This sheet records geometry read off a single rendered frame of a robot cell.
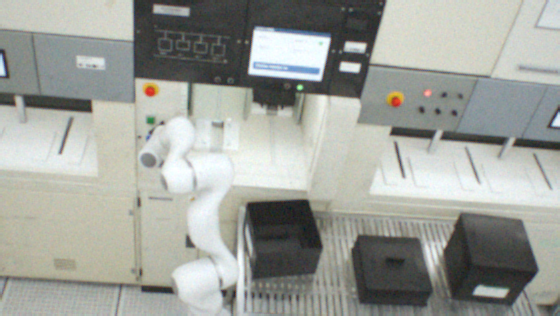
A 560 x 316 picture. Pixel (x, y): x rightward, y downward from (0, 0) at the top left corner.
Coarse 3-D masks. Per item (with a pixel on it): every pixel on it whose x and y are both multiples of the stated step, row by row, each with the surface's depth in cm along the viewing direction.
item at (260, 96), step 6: (252, 90) 307; (258, 90) 304; (264, 90) 304; (270, 90) 304; (252, 96) 306; (258, 96) 306; (264, 96) 306; (270, 96) 306; (276, 96) 307; (282, 96) 307; (288, 96) 307; (294, 96) 307; (258, 102) 309; (264, 102) 309; (270, 102) 309; (276, 102) 309; (282, 102) 309; (288, 102) 309; (282, 108) 313
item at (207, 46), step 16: (160, 32) 220; (176, 32) 221; (192, 32) 221; (208, 32) 221; (224, 32) 221; (320, 32) 223; (160, 48) 225; (176, 48) 225; (192, 48) 226; (208, 48) 226; (224, 48) 226; (352, 48) 228; (208, 64) 231; (224, 64) 231; (352, 64) 233; (304, 80) 237; (320, 80) 238; (144, 288) 325; (160, 288) 325
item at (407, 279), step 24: (360, 240) 262; (384, 240) 264; (408, 240) 266; (360, 264) 255; (384, 264) 254; (408, 264) 256; (360, 288) 252; (384, 288) 245; (408, 288) 247; (432, 288) 248
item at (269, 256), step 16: (256, 208) 263; (272, 208) 265; (288, 208) 267; (304, 208) 269; (256, 224) 270; (272, 224) 273; (288, 224) 275; (304, 224) 272; (256, 240) 266; (272, 240) 267; (288, 240) 269; (304, 240) 270; (320, 240) 250; (256, 256) 242; (272, 256) 243; (288, 256) 246; (304, 256) 248; (256, 272) 249; (272, 272) 251; (288, 272) 253; (304, 272) 256
